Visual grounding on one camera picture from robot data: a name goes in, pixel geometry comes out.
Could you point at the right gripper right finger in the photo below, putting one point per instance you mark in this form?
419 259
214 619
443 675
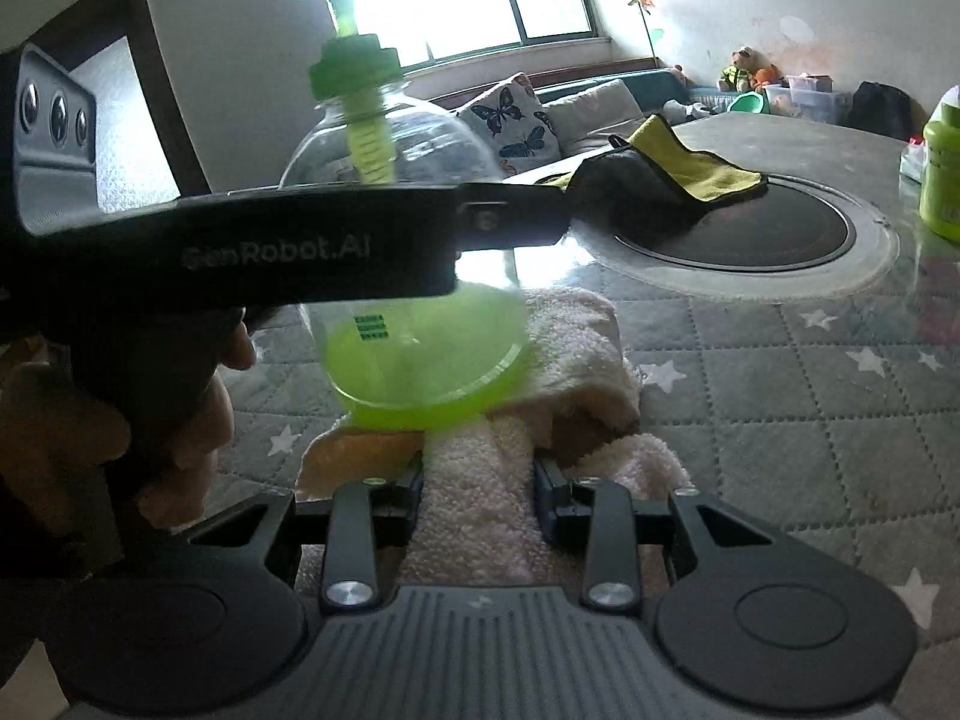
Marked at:
591 518

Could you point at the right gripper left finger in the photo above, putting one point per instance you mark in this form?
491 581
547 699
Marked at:
367 516

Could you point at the pink towel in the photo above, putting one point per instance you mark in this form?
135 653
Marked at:
580 403

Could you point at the clear green soap pump bottle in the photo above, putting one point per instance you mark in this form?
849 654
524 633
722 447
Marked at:
406 345

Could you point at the left hand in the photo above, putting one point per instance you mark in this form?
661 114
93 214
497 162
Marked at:
50 424

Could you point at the yellow black cloth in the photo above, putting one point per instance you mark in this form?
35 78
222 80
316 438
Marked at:
652 180

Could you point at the round black cooktop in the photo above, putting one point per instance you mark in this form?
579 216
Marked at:
797 240

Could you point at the butterfly print pillow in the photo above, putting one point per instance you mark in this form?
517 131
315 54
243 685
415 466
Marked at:
511 120

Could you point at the beige cushion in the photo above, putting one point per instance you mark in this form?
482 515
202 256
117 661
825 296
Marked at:
583 121

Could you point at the black white plush toy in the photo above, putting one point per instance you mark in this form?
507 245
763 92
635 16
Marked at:
676 113

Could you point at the blue sofa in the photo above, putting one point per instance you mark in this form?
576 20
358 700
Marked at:
651 89

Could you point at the green basin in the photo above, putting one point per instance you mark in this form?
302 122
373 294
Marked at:
752 102

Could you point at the small green bottle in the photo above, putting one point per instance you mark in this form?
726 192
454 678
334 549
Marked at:
940 187

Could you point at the plush bear toy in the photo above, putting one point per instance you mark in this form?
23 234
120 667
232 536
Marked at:
746 72

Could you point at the clear storage box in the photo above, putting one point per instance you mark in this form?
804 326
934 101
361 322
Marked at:
826 107

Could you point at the tissue pack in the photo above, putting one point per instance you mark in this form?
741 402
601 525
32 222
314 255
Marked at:
913 160

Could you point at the black backpack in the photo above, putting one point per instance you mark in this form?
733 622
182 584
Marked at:
883 110

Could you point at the colourful pinwheel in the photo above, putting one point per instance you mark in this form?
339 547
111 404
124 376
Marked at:
644 9

